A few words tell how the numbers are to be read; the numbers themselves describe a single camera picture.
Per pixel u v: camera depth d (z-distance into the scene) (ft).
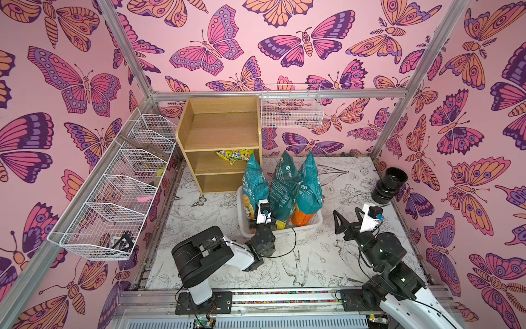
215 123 2.96
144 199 2.36
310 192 2.61
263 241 2.02
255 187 2.45
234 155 3.03
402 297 1.67
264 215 2.21
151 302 2.46
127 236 2.10
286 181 2.45
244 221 2.72
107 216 2.13
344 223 2.07
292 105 3.12
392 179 3.07
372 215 1.94
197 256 1.47
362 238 2.06
